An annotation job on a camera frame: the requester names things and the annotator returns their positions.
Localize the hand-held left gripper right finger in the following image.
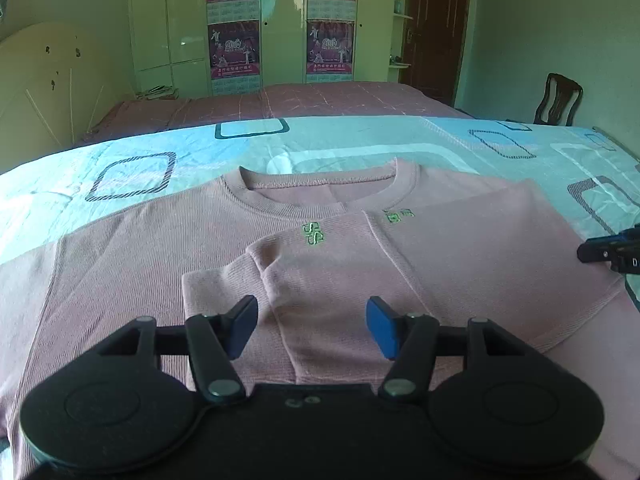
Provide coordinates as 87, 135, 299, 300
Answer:
366, 296, 533, 403

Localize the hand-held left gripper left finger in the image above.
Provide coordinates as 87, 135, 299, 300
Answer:
95, 295, 259, 406

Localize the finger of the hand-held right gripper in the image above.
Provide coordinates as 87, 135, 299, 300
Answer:
576, 235, 623, 264

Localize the pink sweater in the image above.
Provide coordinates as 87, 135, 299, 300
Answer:
0, 157, 640, 480

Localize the dark wooden chair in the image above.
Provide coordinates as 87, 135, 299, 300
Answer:
532, 72, 584, 127

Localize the blue patterned bed sheet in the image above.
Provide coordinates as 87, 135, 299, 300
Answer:
0, 115, 640, 478

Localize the stack of papers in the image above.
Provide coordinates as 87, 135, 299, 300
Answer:
134, 85, 179, 101

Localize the dark wooden door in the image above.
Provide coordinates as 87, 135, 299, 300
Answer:
400, 0, 473, 108

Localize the pale green wardrobe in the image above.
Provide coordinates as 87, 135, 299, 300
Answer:
127, 0, 401, 98

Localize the corner shelf unit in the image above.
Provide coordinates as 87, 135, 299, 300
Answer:
387, 0, 417, 83

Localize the cream bed headboard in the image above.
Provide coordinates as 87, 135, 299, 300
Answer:
0, 22, 133, 173

